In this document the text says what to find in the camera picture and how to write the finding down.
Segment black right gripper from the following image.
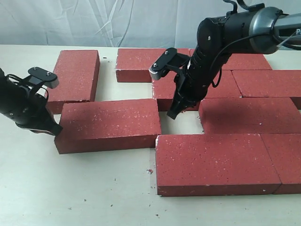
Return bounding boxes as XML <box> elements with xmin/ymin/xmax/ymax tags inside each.
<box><xmin>166</xmin><ymin>70</ymin><xmax>212</xmax><ymax>119</ymax></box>

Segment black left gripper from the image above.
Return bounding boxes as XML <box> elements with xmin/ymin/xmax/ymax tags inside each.
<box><xmin>0</xmin><ymin>81</ymin><xmax>63</xmax><ymax>136</ymax></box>

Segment red brick top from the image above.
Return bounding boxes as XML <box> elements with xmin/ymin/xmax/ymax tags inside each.
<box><xmin>55</xmin><ymin>98</ymin><xmax>161</xmax><ymax>154</ymax></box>

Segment red brick bottom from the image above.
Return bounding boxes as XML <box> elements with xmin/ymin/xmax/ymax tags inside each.
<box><xmin>47</xmin><ymin>49</ymin><xmax>100</xmax><ymax>114</ymax></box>

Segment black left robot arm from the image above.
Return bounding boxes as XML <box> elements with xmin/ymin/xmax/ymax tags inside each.
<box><xmin>0</xmin><ymin>67</ymin><xmax>63</xmax><ymax>136</ymax></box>

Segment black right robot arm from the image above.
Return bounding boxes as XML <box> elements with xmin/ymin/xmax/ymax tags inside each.
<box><xmin>167</xmin><ymin>7</ymin><xmax>301</xmax><ymax>119</ymax></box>

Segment red brick front left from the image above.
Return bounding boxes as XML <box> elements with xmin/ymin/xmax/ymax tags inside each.
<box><xmin>155</xmin><ymin>134</ymin><xmax>281</xmax><ymax>197</ymax></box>

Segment red brick back left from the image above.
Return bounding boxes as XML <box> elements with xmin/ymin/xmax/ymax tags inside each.
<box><xmin>115</xmin><ymin>48</ymin><xmax>191</xmax><ymax>83</ymax></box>

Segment red brick back right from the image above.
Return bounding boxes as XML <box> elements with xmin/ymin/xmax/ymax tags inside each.
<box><xmin>189</xmin><ymin>48</ymin><xmax>273</xmax><ymax>71</ymax></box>

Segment red brick second row right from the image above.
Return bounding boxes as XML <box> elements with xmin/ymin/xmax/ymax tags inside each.
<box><xmin>232</xmin><ymin>70</ymin><xmax>301</xmax><ymax>97</ymax></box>

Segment red brick third row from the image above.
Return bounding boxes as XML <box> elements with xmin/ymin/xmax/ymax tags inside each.
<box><xmin>199</xmin><ymin>97</ymin><xmax>301</xmax><ymax>134</ymax></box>

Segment red brick front right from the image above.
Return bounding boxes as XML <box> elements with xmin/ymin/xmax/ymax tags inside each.
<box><xmin>261</xmin><ymin>134</ymin><xmax>301</xmax><ymax>194</ymax></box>

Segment white backdrop sheet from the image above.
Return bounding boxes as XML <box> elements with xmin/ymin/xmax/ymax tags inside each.
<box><xmin>0</xmin><ymin>0</ymin><xmax>301</xmax><ymax>49</ymax></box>

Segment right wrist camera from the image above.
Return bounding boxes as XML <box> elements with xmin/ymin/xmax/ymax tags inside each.
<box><xmin>149</xmin><ymin>48</ymin><xmax>190</xmax><ymax>81</ymax></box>

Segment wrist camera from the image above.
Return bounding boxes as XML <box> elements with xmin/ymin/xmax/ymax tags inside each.
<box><xmin>149</xmin><ymin>48</ymin><xmax>190</xmax><ymax>81</ymax></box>
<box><xmin>25</xmin><ymin>67</ymin><xmax>59</xmax><ymax>89</ymax></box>

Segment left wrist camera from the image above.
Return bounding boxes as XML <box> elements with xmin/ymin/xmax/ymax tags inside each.
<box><xmin>25</xmin><ymin>67</ymin><xmax>59</xmax><ymax>89</ymax></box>

